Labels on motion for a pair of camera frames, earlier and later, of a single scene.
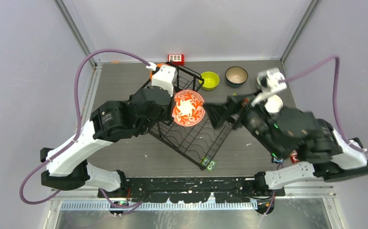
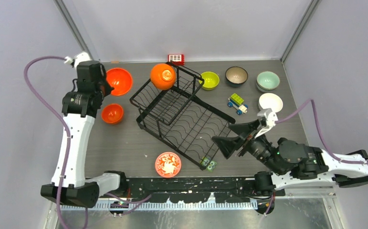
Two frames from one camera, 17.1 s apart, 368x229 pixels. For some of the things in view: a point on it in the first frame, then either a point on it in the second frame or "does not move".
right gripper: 240,104 -> 226,144
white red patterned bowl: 188,109 -> 168,164
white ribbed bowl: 274,103 does not move
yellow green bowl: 211,80 does not move
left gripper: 168,115 -> 108,88
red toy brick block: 178,59 does not move
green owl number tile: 207,162 does not move
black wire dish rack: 199,144 does not move
